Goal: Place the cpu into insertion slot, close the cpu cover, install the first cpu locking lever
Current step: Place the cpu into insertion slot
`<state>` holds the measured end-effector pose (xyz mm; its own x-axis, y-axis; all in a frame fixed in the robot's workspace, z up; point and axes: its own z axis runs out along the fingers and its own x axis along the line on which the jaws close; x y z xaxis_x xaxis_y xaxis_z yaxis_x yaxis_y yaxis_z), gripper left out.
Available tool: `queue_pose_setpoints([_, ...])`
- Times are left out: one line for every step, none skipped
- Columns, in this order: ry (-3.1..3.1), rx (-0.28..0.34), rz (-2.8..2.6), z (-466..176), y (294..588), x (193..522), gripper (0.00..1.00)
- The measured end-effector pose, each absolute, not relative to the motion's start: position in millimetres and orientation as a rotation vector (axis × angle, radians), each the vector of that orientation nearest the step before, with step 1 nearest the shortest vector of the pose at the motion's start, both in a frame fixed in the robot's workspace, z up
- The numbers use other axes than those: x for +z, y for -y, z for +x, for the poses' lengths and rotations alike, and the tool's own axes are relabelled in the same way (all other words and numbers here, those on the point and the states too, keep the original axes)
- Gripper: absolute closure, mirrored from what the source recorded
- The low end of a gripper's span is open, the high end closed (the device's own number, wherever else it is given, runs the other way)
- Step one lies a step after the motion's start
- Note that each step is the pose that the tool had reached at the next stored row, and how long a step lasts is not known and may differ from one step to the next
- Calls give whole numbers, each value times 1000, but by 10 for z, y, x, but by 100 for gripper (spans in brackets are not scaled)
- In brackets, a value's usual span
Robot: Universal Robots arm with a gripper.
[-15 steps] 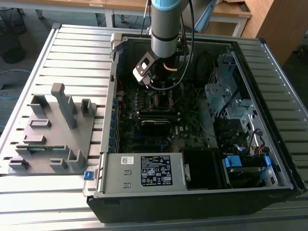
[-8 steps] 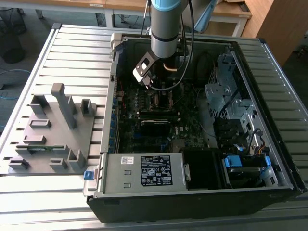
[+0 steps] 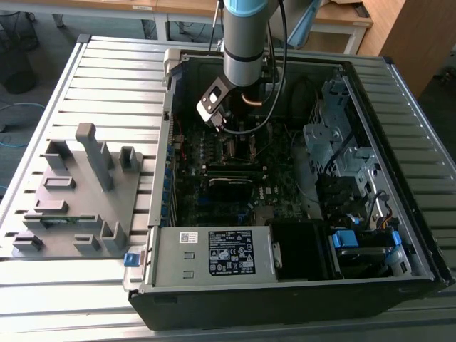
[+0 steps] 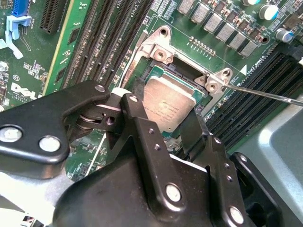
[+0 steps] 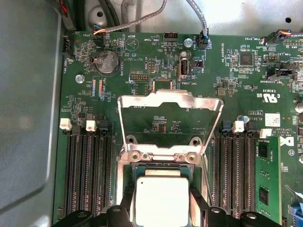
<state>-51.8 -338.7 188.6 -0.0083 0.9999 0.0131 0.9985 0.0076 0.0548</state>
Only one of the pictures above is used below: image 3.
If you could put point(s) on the grey case release latch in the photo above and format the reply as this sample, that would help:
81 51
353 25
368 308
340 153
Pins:
172 62

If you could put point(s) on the black graphics card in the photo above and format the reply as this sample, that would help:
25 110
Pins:
229 189

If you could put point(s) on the green motherboard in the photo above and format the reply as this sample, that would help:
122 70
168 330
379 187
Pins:
281 185

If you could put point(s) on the silver drive cage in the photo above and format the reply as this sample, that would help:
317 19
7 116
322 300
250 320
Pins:
320 139

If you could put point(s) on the bronze chipset heatsink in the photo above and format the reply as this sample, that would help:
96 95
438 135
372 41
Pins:
264 215

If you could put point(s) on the silver power supply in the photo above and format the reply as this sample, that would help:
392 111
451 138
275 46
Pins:
178 263

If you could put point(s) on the grey parts rack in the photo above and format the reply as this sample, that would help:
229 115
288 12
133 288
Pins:
89 203

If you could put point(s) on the blue plastic case latch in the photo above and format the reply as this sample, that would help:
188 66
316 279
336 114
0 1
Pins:
130 259

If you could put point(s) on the wooden cabinet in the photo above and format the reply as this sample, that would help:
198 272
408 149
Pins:
409 42

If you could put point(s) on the black hard disk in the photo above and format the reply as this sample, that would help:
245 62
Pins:
360 256

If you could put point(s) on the black grey PC case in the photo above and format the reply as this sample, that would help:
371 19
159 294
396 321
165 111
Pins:
249 306

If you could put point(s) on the green RAM stick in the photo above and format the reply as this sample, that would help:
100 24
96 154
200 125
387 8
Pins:
67 220

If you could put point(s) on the black round bin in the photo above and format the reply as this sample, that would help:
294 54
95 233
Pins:
19 76

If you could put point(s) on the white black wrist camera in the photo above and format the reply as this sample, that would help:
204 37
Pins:
213 99

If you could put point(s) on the wooden desk white frame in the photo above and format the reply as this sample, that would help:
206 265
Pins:
185 7
89 9

